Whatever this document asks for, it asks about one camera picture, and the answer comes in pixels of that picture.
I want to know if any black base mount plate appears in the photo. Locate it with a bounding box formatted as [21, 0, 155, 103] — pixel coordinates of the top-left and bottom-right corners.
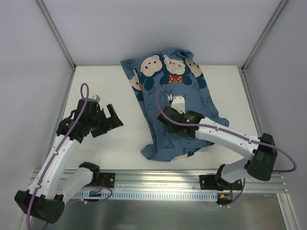
[199, 174, 243, 191]
[98, 172, 116, 188]

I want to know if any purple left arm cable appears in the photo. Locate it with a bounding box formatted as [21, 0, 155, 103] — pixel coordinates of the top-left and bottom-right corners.
[25, 82, 113, 228]

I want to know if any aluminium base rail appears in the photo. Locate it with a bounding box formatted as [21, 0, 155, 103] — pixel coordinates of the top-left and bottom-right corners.
[28, 169, 287, 192]

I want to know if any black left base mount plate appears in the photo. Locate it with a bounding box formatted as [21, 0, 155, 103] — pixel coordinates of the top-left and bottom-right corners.
[98, 172, 116, 188]

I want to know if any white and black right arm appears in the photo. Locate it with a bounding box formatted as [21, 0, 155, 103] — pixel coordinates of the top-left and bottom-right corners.
[157, 107, 277, 191]

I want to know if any blue cartoon print pillowcase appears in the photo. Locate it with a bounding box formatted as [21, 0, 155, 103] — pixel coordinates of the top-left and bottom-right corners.
[121, 47, 229, 162]

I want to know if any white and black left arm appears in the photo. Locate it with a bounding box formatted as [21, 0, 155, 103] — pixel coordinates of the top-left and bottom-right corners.
[14, 98, 123, 224]

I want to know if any left aluminium frame post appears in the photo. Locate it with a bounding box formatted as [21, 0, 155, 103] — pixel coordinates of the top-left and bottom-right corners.
[35, 0, 76, 71]

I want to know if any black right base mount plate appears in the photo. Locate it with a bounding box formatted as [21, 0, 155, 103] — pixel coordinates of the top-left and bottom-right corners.
[199, 174, 243, 191]

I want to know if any white slotted cable duct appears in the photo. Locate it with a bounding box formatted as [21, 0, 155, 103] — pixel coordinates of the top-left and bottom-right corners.
[72, 190, 218, 202]

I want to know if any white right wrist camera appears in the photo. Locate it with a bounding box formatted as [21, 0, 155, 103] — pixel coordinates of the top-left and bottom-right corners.
[167, 94, 186, 114]

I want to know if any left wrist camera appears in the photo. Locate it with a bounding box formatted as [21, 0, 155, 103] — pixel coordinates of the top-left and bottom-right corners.
[90, 94, 100, 103]

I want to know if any aluminium frame post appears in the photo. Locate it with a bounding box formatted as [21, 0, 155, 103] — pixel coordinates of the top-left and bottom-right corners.
[240, 0, 289, 72]
[35, 0, 76, 71]

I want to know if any right aluminium frame post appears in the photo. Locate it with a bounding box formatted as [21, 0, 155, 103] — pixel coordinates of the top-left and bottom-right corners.
[240, 0, 289, 72]

